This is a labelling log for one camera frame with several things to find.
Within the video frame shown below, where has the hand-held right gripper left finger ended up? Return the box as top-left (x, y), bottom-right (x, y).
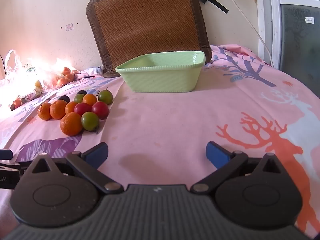
top-left (24, 142), bottom-right (123, 194)

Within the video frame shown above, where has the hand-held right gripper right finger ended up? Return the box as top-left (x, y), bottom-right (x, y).
top-left (191, 141), bottom-right (288, 194)

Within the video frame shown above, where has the green and red tomato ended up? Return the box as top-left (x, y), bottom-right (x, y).
top-left (81, 112), bottom-right (100, 133)

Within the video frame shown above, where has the large tangerine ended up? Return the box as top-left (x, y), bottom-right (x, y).
top-left (60, 112), bottom-right (83, 137)

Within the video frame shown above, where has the orange tomato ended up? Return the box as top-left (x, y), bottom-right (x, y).
top-left (82, 94), bottom-right (98, 106)

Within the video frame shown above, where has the green tomato with stem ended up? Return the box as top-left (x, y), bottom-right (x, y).
top-left (97, 88), bottom-right (113, 105)

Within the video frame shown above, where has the light green ribbed basin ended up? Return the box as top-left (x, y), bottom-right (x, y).
top-left (115, 51), bottom-right (206, 93)

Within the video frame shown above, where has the pink deer print sheet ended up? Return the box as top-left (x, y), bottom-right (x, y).
top-left (0, 44), bottom-right (320, 240)

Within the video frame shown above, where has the clear plastic bag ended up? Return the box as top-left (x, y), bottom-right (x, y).
top-left (0, 50), bottom-right (75, 111)

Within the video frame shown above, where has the bagged tangerine pile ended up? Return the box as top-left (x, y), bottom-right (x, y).
top-left (51, 66), bottom-right (76, 87)

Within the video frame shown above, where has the frosted glass sliding door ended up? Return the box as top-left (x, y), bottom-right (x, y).
top-left (259, 0), bottom-right (320, 91)

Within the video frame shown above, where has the brown woven seat cushion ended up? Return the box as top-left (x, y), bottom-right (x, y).
top-left (86, 0), bottom-right (213, 78)

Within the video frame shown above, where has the white power cable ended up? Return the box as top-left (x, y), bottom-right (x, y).
top-left (215, 0), bottom-right (275, 67)

